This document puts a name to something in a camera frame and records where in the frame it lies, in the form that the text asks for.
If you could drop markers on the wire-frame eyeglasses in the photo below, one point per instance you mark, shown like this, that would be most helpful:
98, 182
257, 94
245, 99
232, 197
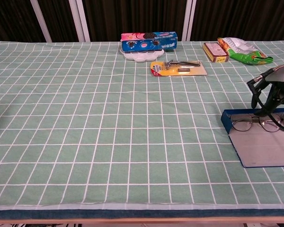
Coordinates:
256, 123

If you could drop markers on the blue glasses case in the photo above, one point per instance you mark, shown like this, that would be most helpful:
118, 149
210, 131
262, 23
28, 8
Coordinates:
262, 149

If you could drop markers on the green snack bag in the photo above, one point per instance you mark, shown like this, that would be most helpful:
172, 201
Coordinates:
243, 54

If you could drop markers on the dark pleated partition panel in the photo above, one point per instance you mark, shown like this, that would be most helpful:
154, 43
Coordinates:
246, 19
132, 16
11, 19
59, 19

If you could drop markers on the red and yellow small box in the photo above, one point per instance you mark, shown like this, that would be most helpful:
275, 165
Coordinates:
215, 52

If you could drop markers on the yellow razor blister pack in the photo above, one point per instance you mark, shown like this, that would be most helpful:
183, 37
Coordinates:
170, 72

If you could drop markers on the blue Oreo cookie box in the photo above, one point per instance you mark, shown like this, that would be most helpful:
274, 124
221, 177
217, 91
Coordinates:
156, 43

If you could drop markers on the white plastic paint palette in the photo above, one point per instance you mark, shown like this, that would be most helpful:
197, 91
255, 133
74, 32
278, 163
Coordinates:
142, 56

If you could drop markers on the green checked tablecloth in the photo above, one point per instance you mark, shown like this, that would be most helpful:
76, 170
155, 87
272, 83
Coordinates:
85, 118

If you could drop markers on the blue felt table underlay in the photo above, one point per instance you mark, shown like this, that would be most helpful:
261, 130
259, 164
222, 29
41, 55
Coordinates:
132, 214

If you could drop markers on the white partition post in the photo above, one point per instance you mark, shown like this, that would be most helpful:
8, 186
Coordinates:
189, 21
81, 21
41, 21

